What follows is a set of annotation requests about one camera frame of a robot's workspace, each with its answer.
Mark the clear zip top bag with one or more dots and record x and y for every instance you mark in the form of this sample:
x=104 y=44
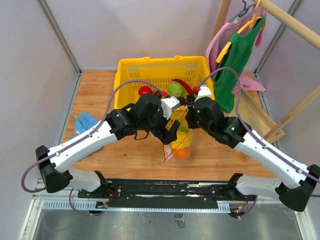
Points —
x=179 y=115

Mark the green cabbage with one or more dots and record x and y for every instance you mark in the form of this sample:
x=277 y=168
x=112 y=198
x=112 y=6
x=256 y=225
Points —
x=175 y=89

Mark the yellow bell pepper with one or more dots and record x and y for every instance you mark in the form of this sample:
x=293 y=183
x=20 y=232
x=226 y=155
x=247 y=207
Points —
x=184 y=140

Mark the red chili pepper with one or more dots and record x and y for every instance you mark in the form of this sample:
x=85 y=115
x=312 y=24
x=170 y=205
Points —
x=185 y=85

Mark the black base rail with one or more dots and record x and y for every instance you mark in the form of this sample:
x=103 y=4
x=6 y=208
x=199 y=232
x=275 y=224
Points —
x=165 y=193

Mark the dark red fig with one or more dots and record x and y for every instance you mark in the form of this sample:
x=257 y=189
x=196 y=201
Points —
x=158 y=94

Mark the wooden clothes rack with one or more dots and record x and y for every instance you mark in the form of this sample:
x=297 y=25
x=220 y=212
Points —
x=288 y=66

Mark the green tank top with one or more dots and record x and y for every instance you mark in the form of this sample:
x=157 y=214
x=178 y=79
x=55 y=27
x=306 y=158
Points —
x=236 y=58

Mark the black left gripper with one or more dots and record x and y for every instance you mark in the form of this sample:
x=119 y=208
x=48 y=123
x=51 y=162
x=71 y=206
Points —
x=170 y=135

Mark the yellow plastic basket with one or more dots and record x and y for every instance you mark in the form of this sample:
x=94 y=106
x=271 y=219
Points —
x=159 y=72

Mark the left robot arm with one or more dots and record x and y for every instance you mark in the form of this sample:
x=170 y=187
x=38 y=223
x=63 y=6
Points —
x=55 y=163

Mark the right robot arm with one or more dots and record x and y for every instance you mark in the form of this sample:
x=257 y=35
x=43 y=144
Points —
x=294 y=182

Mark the yellow hanger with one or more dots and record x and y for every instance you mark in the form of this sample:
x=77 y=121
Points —
x=249 y=24

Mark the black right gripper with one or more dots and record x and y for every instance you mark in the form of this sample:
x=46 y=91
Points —
x=189 y=117

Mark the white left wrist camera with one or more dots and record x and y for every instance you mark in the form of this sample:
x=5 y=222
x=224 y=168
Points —
x=169 y=105

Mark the green sugar apple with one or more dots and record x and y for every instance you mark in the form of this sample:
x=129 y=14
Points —
x=183 y=129

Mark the red apple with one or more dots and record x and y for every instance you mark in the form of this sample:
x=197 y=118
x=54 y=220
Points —
x=144 y=90

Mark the grey hanger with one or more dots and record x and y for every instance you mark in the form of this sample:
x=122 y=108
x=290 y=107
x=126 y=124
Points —
x=242 y=12

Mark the blue cloth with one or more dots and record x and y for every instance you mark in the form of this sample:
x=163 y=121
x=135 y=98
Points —
x=82 y=123

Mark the orange fruit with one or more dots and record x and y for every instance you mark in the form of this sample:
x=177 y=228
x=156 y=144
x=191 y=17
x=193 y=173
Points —
x=182 y=154

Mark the dark grape bunch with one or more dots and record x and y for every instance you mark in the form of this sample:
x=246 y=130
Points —
x=189 y=100

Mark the white cable duct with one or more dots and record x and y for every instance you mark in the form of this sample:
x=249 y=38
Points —
x=81 y=205

